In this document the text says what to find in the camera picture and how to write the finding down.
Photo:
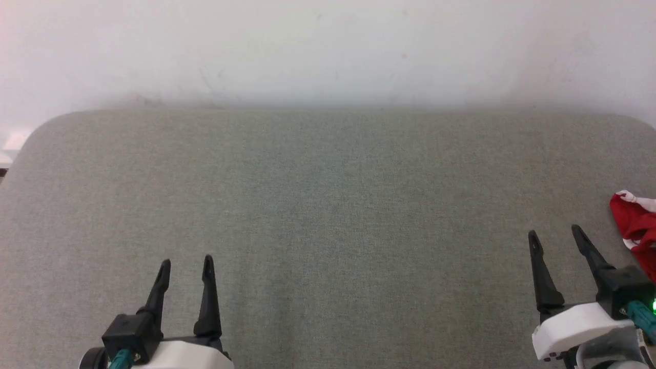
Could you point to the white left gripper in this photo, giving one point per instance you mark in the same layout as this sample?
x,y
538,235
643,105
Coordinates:
x,y
189,356

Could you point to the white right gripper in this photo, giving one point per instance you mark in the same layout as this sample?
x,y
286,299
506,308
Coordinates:
x,y
574,328

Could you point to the red shorts with white trim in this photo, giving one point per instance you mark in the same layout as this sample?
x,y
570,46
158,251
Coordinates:
x,y
638,220

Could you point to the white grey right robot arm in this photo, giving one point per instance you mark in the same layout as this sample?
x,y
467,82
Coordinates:
x,y
615,351

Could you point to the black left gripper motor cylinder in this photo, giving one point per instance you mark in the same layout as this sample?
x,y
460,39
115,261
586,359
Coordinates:
x,y
93,360

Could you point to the grey fabric sofa seat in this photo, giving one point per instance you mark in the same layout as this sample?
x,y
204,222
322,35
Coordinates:
x,y
333,220

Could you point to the white skirting ledge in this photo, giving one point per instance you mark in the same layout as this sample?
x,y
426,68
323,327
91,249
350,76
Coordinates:
x,y
13,146

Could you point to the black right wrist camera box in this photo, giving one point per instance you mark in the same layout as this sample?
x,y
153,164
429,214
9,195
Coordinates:
x,y
622,287

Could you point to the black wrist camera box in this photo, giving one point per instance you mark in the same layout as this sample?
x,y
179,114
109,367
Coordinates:
x,y
128,330
622,287

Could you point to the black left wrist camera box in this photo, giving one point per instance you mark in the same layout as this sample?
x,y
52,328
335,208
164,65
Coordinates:
x,y
128,330

